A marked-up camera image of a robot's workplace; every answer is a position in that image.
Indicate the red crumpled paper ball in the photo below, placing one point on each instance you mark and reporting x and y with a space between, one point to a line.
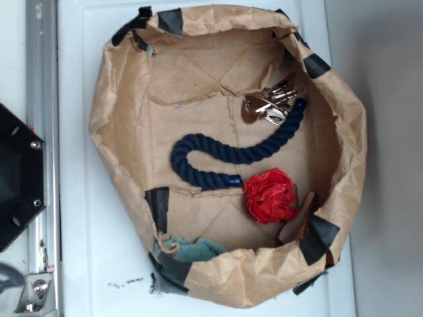
269 197

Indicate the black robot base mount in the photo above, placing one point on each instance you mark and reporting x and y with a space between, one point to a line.
22 177

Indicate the metal corner bracket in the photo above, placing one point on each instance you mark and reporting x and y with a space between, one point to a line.
38 296

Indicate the teal green cloth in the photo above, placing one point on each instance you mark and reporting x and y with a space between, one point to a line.
202 249

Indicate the brown wooden piece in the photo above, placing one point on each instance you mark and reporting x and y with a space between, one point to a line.
296 229

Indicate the aluminium extrusion rail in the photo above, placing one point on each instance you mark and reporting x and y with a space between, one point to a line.
44 245

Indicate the silver keys bunch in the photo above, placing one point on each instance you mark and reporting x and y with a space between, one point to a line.
272 104

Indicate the brown paper bag container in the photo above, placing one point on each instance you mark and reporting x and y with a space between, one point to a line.
186 71

